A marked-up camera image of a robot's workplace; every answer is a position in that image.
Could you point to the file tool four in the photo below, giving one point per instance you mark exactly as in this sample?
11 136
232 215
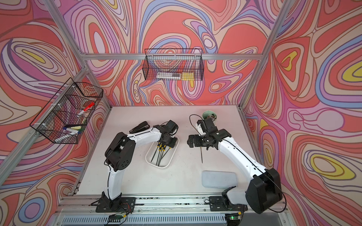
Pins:
161 154

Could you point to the black stapler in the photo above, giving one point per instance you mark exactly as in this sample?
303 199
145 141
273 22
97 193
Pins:
139 128

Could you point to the blue white marker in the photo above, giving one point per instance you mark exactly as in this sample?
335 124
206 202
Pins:
72 131

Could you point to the file tool five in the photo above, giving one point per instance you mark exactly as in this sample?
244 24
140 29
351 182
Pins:
159 153

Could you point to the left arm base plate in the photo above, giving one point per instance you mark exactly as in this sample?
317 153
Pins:
105 205

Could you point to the yellow box in basket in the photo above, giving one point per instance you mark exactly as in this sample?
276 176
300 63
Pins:
187 76

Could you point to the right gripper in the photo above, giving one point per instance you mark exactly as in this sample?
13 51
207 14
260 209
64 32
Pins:
197 143

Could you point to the white plastic storage box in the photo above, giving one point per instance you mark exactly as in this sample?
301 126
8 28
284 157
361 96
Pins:
166 160

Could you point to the black wire basket left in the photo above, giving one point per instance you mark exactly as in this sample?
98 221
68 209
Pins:
71 98

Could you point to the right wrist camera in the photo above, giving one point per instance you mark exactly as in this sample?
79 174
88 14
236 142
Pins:
200 127

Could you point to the black wire basket back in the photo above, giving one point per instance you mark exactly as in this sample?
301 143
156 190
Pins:
169 63

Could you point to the black wire basket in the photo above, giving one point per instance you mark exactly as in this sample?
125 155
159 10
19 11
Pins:
169 63
71 98

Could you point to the red marker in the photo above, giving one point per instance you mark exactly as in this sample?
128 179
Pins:
89 107

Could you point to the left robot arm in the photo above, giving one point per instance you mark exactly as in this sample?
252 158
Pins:
120 152

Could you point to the translucent box lid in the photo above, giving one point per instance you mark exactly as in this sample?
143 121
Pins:
219 179

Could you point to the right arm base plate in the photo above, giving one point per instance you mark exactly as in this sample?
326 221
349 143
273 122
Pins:
222 203

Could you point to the green pen cup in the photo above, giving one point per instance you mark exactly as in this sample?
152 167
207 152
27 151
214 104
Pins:
209 115

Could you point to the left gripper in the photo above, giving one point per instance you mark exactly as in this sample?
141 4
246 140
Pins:
173 144

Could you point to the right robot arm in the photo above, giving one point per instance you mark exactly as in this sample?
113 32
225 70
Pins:
264 185

